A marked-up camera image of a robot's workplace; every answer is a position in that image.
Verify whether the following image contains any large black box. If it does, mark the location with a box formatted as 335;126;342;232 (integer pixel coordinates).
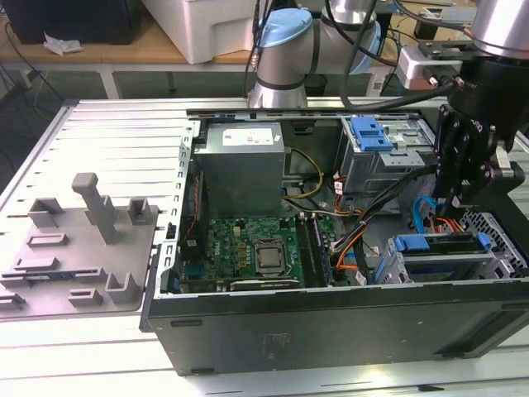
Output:
6;0;141;45

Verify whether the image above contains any large white box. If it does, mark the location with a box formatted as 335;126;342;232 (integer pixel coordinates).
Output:
144;0;265;65

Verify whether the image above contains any metal disk bay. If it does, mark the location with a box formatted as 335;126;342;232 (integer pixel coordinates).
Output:
371;231;517;286

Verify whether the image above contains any orange red power wire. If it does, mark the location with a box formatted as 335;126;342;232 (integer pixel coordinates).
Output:
429;214;468;235

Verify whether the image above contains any orange data cable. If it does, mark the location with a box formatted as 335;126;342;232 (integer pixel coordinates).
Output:
335;247;360;273

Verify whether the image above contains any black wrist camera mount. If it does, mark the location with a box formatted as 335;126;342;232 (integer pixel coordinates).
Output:
483;146;527;195

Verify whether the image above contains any yellow and black cable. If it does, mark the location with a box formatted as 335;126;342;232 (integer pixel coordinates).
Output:
283;147;323;203

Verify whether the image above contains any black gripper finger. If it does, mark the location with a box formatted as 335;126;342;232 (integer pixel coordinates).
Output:
431;103;470;208
454;151;499;218

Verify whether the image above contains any black graphics card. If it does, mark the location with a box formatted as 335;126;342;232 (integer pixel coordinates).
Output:
229;277;303;290

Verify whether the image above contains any grey power supply unit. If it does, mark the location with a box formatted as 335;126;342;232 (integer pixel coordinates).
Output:
193;122;287;216

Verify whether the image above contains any blue data wire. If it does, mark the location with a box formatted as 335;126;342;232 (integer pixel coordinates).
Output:
412;196;446;235

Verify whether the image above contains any black RAM slot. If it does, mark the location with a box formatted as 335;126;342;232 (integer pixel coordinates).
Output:
304;214;319;287

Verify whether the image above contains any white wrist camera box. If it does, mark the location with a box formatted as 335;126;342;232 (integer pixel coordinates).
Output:
398;41;465;90

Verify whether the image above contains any green motherboard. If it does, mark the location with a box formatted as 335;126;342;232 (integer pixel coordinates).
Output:
179;214;336;290

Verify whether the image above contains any silver CPU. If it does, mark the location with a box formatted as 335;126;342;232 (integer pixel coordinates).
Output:
258;247;284;269

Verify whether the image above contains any installed RAM stick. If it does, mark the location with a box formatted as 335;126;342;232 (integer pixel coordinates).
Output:
312;214;334;287

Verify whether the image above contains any black cable bundle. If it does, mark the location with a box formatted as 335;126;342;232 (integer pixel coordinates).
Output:
330;171;439;253

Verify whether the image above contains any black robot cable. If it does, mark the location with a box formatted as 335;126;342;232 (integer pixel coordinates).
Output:
322;0;472;112

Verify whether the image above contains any black PC case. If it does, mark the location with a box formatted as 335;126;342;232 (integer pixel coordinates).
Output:
139;95;529;376

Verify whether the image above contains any hard disk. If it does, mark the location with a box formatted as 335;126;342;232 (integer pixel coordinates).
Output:
390;232;493;283

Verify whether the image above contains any metal drive cage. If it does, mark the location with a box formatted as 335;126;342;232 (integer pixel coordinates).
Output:
336;117;440;195

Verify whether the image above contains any blue drive cage latch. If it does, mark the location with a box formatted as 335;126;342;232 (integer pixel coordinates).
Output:
350;117;393;152

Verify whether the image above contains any grey parts rack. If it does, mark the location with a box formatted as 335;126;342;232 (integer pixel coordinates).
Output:
0;172;162;318

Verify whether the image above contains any wooden desk with clutter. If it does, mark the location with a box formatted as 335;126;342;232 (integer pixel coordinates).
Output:
374;7;476;46

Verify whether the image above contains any crumpled white paper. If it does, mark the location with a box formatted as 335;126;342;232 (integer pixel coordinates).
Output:
43;32;83;55

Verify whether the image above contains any CPU socket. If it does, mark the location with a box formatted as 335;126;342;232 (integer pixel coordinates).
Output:
252;242;290;279

